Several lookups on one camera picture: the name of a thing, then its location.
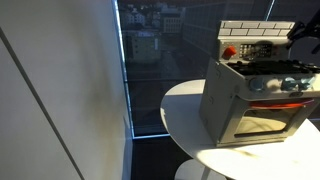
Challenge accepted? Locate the blue stove knob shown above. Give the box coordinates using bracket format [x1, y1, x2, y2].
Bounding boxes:
[280, 76, 298, 92]
[297, 76, 316, 91]
[248, 77, 265, 93]

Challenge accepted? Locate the oven door with window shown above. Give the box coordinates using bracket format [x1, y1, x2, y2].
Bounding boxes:
[218, 96, 320, 148]

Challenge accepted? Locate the large red round knob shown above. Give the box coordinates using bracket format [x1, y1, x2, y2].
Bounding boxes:
[222, 45, 238, 61]

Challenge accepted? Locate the thin window mullion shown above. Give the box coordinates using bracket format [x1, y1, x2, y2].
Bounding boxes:
[264, 0, 276, 22]

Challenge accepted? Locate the beige building outside window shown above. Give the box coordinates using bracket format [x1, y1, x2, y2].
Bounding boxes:
[129, 31, 162, 64]

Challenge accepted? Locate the white toy stove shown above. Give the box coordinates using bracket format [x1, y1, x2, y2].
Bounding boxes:
[198, 20, 320, 148]

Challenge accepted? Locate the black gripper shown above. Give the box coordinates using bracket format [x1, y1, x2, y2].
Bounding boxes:
[287, 12, 320, 55]

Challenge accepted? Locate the red oven door handle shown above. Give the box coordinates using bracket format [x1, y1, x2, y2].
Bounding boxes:
[249, 98, 315, 111]

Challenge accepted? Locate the black oval logo badge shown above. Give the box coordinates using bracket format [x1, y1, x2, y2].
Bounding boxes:
[288, 91, 305, 98]

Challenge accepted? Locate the black stove burner grate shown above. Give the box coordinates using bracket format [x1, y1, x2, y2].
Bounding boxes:
[227, 59, 320, 76]

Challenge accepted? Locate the white round pedestal table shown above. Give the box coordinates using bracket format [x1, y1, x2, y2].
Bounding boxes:
[159, 78, 320, 180]

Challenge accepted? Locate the black stove control panel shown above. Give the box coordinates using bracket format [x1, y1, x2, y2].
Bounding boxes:
[238, 42, 273, 61]

